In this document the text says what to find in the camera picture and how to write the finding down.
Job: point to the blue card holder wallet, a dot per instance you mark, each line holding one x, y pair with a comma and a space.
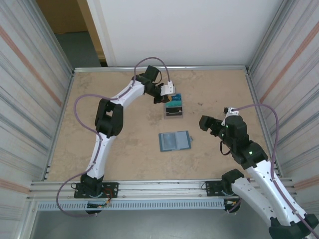
182, 140

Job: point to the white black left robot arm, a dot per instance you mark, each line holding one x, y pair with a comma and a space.
99, 154

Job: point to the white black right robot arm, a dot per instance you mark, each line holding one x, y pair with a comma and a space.
261, 179

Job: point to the clear box of cards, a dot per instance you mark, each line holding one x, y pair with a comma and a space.
177, 95

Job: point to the teal credit card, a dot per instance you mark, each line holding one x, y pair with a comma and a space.
175, 102

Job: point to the clear acrylic card stand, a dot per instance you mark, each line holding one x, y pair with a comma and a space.
174, 117

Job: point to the ribbed translucent side panel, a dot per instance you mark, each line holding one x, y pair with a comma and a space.
25, 87
294, 87

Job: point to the small circuit board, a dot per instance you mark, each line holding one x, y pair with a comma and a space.
98, 205

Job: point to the aluminium frame cross bar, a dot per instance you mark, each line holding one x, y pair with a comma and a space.
162, 68

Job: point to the aluminium frame side bar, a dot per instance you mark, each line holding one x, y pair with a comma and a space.
66, 99
256, 99

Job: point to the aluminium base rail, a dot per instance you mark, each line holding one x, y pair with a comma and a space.
162, 189

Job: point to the white door frame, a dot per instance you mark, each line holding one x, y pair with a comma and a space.
99, 25

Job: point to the aluminium corner post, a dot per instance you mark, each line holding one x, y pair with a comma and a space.
266, 42
59, 42

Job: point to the brown wooden wall panel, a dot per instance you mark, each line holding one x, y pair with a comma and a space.
62, 15

